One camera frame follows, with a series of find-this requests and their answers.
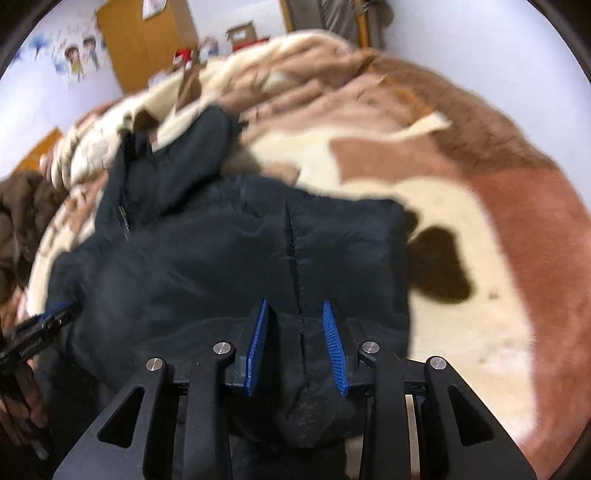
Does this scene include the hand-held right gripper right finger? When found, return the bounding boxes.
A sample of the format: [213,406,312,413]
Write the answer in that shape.
[322,300,539,480]

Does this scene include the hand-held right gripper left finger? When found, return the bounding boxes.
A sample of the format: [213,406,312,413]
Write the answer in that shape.
[52,298,271,480]

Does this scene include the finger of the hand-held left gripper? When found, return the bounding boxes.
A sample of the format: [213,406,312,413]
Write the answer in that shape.
[34,298,81,333]

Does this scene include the black padded jacket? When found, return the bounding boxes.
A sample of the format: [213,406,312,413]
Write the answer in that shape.
[44,105,414,480]

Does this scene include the person's left hand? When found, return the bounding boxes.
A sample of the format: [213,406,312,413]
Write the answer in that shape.
[0,364,49,444]

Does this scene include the brown padded jacket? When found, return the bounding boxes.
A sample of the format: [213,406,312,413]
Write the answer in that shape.
[0,171,70,305]

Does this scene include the wooden cabinet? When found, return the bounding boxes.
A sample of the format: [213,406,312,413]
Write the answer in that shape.
[9,129,65,182]

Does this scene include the paw print fleece blanket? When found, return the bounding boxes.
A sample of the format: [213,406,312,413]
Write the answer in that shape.
[28,30,591,480]

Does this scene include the wooden wardrobe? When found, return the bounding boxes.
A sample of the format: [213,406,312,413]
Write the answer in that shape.
[95,0,199,93]

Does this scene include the cardboard box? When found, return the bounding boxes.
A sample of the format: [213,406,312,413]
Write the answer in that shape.
[225,21,257,49]

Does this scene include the dark wooden door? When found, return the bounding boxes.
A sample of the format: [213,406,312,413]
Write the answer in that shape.
[281,0,389,49]

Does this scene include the cartoon wall sticker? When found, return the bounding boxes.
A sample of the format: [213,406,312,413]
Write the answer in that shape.
[14,28,109,84]

